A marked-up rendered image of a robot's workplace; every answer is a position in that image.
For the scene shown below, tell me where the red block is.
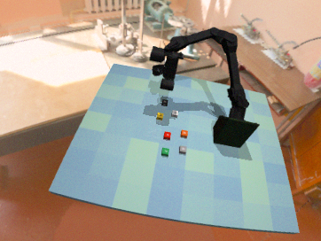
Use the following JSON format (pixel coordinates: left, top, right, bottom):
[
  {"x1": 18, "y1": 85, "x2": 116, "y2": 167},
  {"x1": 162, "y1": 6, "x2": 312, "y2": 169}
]
[{"x1": 163, "y1": 131, "x2": 171, "y2": 140}]

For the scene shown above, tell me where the orange block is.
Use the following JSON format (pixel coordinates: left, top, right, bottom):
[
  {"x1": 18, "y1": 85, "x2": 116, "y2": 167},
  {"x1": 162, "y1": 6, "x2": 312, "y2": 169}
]
[{"x1": 181, "y1": 130, "x2": 188, "y2": 138}]

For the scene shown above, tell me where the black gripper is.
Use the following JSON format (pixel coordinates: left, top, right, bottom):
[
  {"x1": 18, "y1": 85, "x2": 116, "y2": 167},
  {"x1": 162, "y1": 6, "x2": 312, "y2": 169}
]
[{"x1": 160, "y1": 65, "x2": 177, "y2": 91}]

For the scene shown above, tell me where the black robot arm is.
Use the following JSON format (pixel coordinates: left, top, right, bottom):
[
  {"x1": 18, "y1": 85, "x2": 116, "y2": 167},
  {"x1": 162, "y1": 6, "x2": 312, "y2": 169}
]
[{"x1": 149, "y1": 27, "x2": 249, "y2": 121}]

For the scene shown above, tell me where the green block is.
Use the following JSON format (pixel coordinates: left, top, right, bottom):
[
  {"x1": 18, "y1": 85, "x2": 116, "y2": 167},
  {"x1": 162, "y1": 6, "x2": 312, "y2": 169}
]
[{"x1": 161, "y1": 148, "x2": 169, "y2": 157}]

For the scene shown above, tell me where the yellow block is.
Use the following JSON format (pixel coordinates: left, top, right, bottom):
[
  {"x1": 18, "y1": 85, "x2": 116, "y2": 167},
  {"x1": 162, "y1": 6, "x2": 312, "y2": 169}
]
[{"x1": 157, "y1": 113, "x2": 164, "y2": 121}]

